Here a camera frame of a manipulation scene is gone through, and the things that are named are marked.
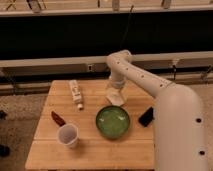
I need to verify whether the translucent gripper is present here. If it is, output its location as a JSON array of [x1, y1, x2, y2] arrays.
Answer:
[[106, 84, 125, 100]]

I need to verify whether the white sponge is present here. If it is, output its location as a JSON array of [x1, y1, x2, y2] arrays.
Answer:
[[107, 94, 124, 106]]

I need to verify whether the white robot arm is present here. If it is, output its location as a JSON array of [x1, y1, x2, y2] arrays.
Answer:
[[106, 50, 210, 171]]

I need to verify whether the white ceramic cup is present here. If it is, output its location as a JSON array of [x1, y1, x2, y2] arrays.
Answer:
[[57, 124, 79, 148]]

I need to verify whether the green bowl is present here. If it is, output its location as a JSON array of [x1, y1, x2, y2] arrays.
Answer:
[[96, 106, 130, 139]]

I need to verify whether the white tube with cap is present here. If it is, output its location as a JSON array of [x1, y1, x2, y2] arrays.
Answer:
[[69, 80, 83, 110]]

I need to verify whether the black smartphone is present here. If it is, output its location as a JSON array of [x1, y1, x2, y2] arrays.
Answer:
[[138, 107, 153, 127]]

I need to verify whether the dark red small object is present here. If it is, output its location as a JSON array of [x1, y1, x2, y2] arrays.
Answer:
[[51, 111, 66, 126]]

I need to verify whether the wooden table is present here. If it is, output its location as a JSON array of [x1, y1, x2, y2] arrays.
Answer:
[[25, 79, 161, 171]]

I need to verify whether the white wall outlet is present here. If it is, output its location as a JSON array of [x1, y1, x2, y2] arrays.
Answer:
[[88, 64, 93, 72]]

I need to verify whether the black hanging cable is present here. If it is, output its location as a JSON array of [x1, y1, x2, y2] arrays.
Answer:
[[119, 4, 135, 52]]

